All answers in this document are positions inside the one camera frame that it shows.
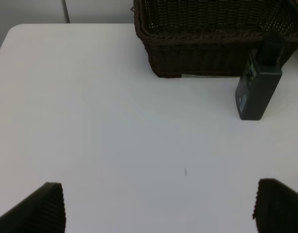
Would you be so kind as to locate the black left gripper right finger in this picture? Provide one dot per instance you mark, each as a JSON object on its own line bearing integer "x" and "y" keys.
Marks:
{"x": 276, "y": 208}

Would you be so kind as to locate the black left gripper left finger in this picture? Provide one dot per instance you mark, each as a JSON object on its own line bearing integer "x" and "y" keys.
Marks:
{"x": 43, "y": 211}

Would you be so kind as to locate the dark green pump bottle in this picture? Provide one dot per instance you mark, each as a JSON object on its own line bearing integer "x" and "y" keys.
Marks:
{"x": 260, "y": 78}

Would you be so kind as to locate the dark brown wicker basket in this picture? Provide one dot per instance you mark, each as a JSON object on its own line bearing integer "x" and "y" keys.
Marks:
{"x": 211, "y": 37}

